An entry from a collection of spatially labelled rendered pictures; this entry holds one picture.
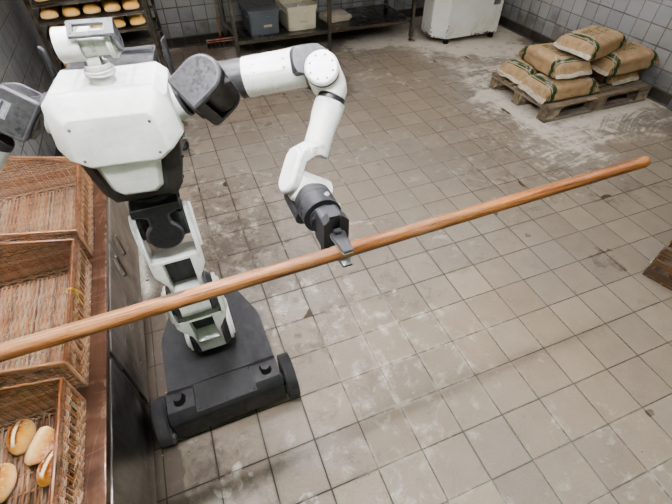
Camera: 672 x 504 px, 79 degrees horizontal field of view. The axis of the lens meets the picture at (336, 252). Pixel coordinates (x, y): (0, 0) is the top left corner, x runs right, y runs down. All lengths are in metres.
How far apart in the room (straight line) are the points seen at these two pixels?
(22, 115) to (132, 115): 0.23
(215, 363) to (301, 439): 0.49
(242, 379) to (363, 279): 0.92
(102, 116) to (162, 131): 0.12
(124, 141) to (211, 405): 1.12
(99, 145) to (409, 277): 1.77
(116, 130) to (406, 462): 1.56
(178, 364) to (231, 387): 0.28
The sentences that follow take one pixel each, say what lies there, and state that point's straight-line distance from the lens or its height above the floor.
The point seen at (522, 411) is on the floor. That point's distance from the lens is 2.11.
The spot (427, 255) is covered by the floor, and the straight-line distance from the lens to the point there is 2.54.
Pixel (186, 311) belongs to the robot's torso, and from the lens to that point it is 1.53.
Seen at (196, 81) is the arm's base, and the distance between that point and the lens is 1.05.
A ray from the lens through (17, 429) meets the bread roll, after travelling 1.50.
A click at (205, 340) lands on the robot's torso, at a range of 1.78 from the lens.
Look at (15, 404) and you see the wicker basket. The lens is 1.50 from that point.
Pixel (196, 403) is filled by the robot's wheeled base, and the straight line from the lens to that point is 1.84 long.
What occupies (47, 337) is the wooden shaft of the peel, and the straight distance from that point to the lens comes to 0.84.
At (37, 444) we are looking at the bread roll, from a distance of 1.44.
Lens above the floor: 1.79
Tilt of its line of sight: 46 degrees down
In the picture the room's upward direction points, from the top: straight up
